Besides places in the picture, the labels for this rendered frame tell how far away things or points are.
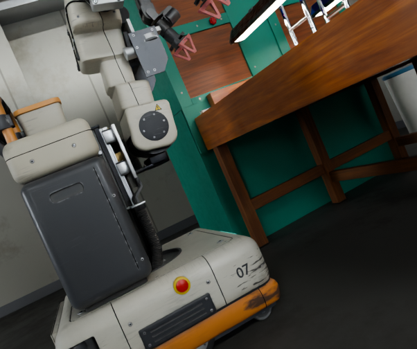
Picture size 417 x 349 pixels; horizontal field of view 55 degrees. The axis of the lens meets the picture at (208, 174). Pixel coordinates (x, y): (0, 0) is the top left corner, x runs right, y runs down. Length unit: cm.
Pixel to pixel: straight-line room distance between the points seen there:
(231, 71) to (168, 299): 151
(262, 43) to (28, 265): 264
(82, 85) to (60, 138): 274
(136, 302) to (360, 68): 89
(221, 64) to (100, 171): 133
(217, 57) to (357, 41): 131
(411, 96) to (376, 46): 260
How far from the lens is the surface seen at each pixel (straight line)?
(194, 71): 230
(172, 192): 388
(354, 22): 117
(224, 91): 224
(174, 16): 190
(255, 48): 250
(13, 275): 388
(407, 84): 371
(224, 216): 226
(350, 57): 120
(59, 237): 121
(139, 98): 143
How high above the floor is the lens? 56
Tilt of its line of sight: 3 degrees down
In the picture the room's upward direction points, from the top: 23 degrees counter-clockwise
